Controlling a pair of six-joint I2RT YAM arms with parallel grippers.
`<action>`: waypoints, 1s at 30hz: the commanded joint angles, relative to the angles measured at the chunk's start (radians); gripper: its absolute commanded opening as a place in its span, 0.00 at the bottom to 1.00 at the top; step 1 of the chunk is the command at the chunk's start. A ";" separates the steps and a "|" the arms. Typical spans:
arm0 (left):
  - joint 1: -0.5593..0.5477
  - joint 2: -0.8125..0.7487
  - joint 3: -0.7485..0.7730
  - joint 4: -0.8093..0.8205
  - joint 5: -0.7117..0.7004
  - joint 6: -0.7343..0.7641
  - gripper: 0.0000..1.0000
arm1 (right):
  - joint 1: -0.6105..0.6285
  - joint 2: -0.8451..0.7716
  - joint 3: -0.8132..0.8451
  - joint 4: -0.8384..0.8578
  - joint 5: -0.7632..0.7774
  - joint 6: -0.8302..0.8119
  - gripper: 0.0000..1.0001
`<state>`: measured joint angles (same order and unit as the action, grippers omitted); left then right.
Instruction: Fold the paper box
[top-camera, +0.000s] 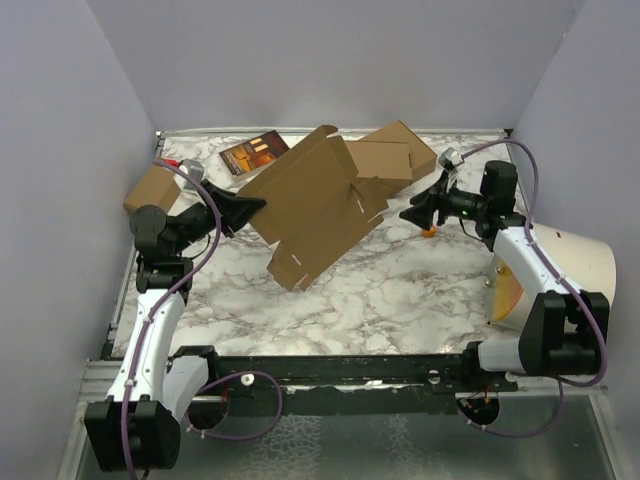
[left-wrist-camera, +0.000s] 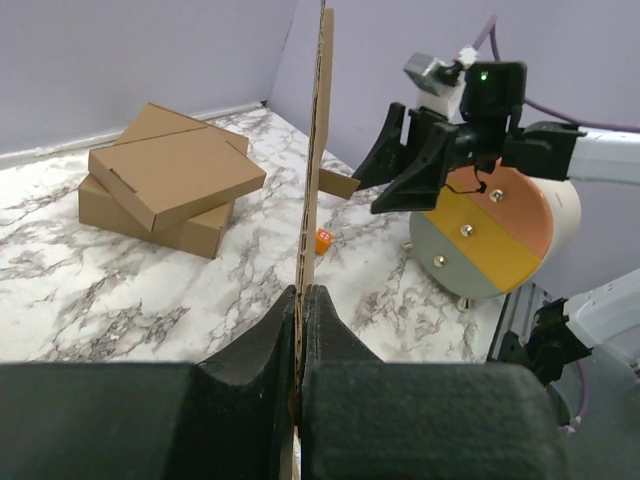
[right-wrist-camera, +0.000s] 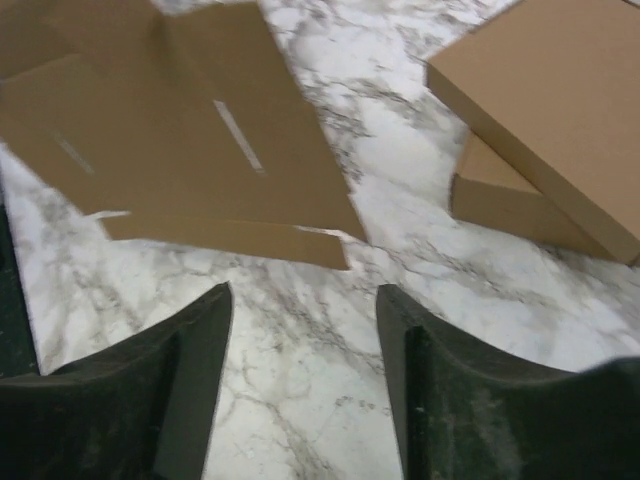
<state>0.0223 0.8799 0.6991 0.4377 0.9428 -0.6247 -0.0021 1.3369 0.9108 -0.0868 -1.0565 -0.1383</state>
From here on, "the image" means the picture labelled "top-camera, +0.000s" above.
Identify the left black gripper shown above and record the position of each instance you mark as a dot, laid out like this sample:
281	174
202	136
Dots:
233	210

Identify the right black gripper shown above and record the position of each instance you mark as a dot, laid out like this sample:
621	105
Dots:
423	214

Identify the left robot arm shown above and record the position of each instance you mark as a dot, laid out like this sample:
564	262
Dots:
136	427

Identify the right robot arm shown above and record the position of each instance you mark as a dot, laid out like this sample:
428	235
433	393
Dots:
566	326

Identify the small closed cardboard box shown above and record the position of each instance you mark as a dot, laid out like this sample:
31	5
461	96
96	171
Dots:
157	187

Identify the dark orange book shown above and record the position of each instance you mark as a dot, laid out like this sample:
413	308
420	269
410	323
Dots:
250	157

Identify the white cylinder drum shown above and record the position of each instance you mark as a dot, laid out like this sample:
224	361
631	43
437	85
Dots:
588	264

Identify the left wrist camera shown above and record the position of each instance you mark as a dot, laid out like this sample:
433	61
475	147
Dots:
193	169

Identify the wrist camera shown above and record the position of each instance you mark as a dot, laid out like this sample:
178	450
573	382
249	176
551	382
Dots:
450	159
193	169

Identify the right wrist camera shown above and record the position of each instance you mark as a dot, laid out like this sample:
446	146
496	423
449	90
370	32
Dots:
450	159

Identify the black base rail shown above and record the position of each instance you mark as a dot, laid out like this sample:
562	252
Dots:
257	386

